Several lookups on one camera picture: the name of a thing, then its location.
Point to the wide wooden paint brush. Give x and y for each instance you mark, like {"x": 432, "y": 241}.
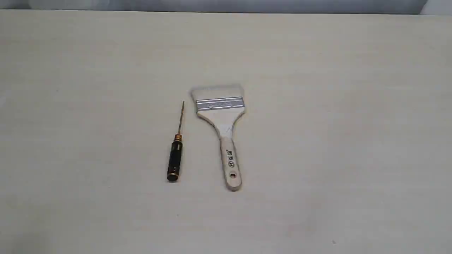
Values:
{"x": 221, "y": 106}

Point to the black and gold screwdriver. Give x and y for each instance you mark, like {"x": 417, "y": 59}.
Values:
{"x": 175, "y": 156}

